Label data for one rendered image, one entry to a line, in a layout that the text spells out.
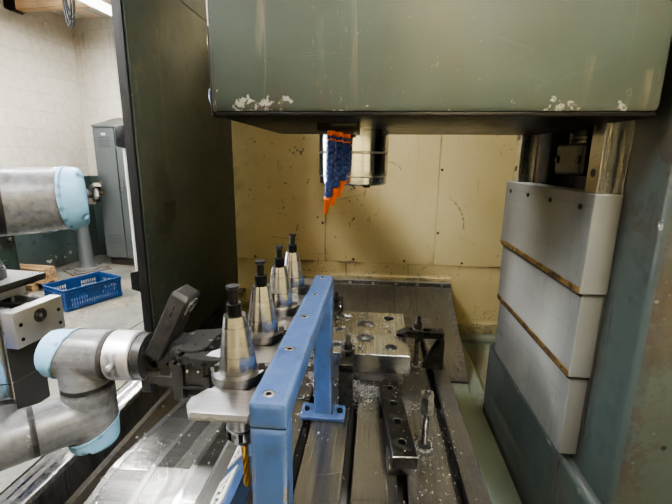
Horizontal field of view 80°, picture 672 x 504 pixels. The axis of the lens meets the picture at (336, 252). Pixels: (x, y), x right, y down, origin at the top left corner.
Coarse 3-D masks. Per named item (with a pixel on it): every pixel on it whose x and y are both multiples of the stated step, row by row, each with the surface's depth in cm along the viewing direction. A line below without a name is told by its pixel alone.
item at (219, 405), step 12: (204, 396) 44; (216, 396) 44; (228, 396) 44; (240, 396) 44; (192, 408) 41; (204, 408) 41; (216, 408) 42; (228, 408) 42; (240, 408) 42; (204, 420) 40; (216, 420) 40; (228, 420) 40; (240, 420) 40
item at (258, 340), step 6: (282, 324) 60; (282, 330) 59; (252, 336) 56; (258, 336) 56; (264, 336) 56; (270, 336) 56; (276, 336) 56; (282, 336) 58; (252, 342) 56; (258, 342) 56; (264, 342) 56; (270, 342) 56; (276, 342) 57
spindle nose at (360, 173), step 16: (320, 144) 90; (352, 144) 85; (368, 144) 86; (384, 144) 88; (320, 160) 91; (352, 160) 86; (368, 160) 86; (384, 160) 89; (320, 176) 93; (352, 176) 87; (368, 176) 87; (384, 176) 91
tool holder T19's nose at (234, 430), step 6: (228, 426) 48; (234, 426) 48; (240, 426) 48; (246, 426) 48; (228, 432) 48; (234, 432) 48; (240, 432) 48; (246, 432) 48; (228, 438) 48; (234, 438) 48; (240, 438) 48; (246, 438) 48; (240, 444) 48; (246, 444) 49
